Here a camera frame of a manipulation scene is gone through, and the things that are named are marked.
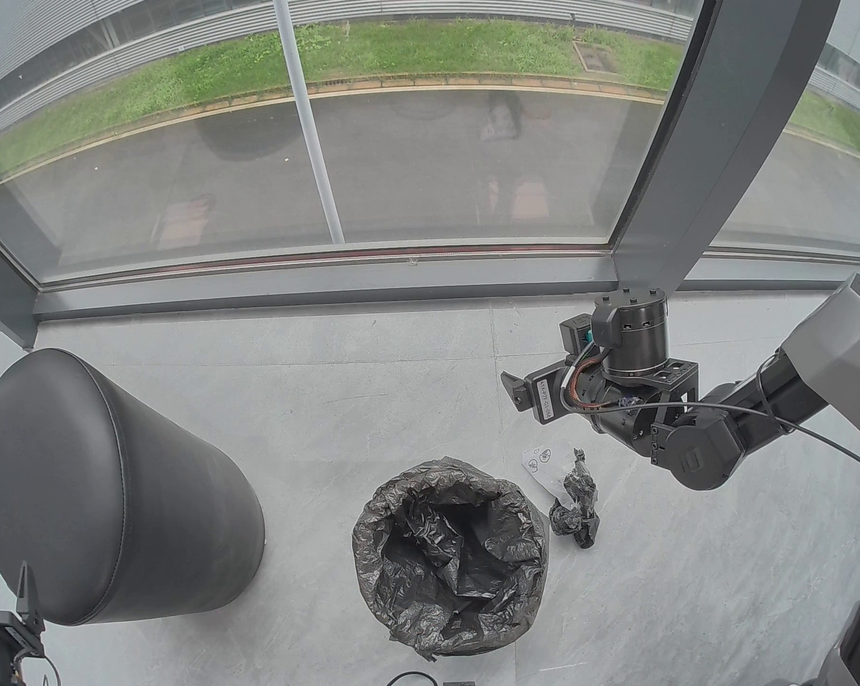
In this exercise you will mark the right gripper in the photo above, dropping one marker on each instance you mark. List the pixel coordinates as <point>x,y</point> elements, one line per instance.
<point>580,397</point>

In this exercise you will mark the crumpled black plastic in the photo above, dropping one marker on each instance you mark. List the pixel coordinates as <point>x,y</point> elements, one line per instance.
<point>569,519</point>

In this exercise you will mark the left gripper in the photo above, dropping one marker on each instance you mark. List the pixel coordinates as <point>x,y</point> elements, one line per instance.
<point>19,644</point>

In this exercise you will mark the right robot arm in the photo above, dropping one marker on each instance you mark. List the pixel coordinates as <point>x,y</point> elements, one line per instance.
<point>701,447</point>

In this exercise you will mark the window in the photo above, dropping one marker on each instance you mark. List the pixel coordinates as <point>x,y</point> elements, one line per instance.
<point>723,133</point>

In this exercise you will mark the dark grey round chair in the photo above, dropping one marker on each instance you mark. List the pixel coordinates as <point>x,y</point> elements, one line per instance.
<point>115,497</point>

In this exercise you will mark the black plastic bag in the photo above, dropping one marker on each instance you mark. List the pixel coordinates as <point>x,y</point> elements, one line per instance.
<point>401,597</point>

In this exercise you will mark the clear printed wrapper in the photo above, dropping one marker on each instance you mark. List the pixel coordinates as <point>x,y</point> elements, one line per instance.
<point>537,465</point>

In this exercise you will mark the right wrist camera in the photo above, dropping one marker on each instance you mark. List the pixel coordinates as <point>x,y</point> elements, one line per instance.
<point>576,334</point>

